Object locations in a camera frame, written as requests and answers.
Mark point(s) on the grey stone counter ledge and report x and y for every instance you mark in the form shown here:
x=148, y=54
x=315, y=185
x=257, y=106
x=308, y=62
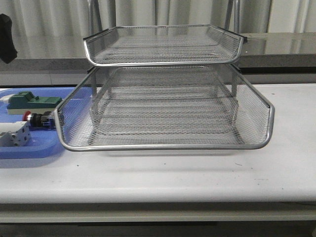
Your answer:
x=61, y=61

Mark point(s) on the blue plastic tray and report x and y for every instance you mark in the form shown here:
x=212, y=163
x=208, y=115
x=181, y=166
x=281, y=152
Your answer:
x=37, y=145

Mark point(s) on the red emergency stop button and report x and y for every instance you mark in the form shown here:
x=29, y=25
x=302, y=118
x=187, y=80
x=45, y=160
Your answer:
x=37, y=120

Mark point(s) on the green and beige switch module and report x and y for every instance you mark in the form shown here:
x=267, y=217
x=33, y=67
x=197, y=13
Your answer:
x=24, y=101

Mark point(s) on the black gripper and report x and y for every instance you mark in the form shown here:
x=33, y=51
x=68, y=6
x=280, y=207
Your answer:
x=7, y=49

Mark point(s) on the silver mesh tray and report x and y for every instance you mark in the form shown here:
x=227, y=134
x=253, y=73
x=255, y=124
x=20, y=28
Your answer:
x=252, y=129
x=180, y=117
x=163, y=47

